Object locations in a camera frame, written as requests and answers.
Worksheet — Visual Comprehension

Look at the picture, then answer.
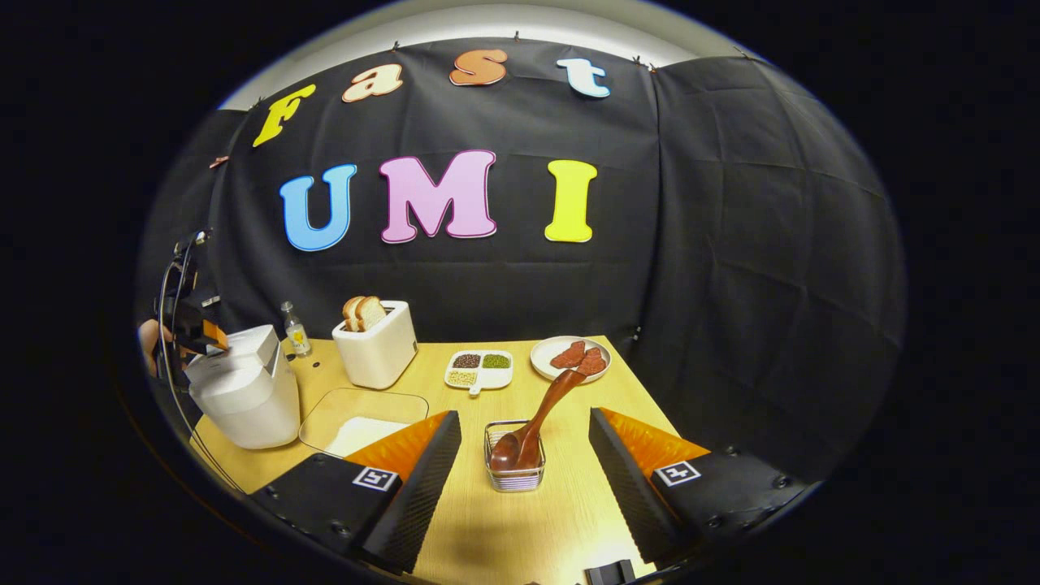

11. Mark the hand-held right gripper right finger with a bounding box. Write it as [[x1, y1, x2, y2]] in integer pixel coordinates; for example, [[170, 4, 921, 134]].
[[588, 407, 813, 570]]

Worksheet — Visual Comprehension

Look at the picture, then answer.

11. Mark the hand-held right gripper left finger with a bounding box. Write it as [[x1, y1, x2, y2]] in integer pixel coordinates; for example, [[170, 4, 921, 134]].
[[250, 409, 462, 574]]

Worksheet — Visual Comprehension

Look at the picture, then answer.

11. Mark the white rice cooker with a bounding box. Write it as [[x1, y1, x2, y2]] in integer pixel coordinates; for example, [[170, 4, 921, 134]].
[[185, 324, 301, 450]]

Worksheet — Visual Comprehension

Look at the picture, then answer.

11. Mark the metal wire chopstick holder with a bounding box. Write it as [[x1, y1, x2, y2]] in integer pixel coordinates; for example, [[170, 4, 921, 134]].
[[484, 419, 547, 493]]

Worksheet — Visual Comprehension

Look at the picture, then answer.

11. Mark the brown wooden spoon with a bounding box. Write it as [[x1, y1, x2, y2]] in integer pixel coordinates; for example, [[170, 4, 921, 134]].
[[490, 367, 587, 473]]

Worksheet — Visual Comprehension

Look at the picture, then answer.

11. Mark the small glass bottle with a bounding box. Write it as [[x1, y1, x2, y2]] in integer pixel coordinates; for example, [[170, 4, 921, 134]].
[[280, 301, 313, 358]]

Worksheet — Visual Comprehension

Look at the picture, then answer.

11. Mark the clear plastic container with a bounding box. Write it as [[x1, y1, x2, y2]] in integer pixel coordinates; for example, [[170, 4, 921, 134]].
[[298, 388, 430, 457]]

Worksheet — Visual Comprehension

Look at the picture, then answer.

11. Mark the white divided dish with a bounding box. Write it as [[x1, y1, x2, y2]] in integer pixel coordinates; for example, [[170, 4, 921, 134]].
[[444, 349, 514, 396]]

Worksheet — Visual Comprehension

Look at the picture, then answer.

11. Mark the white toaster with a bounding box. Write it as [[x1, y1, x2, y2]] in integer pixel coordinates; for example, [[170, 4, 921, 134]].
[[331, 300, 418, 390]]

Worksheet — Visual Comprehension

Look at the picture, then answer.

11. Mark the round white plate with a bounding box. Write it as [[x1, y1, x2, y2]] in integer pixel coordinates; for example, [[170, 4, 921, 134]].
[[530, 336, 612, 384]]

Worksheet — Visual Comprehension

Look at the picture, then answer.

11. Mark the black backdrop cloth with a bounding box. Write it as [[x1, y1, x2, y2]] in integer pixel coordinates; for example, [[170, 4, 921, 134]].
[[134, 37, 908, 488]]

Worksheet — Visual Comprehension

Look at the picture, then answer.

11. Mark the black cable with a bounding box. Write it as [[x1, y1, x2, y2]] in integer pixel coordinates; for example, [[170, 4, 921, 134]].
[[157, 244, 245, 492]]

